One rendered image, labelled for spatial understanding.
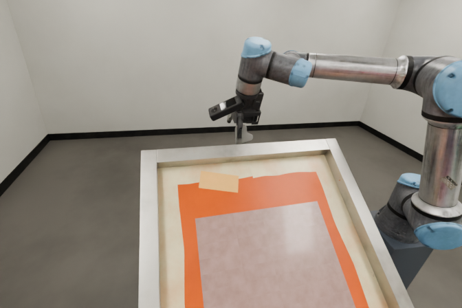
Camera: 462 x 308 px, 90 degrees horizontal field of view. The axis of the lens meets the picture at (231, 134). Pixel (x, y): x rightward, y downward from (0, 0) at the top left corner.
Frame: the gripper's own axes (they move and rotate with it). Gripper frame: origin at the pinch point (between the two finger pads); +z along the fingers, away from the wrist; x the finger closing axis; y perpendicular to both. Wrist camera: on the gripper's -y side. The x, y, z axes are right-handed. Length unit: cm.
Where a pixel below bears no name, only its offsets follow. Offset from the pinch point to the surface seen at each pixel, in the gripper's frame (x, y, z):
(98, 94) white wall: 269, -119, 162
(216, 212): -30.6, -11.7, -4.1
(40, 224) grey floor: 77, -143, 179
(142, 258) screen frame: -39.1, -28.5, -5.4
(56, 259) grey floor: 36, -116, 167
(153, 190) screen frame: -25.7, -26.2, -9.0
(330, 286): -50, 12, 1
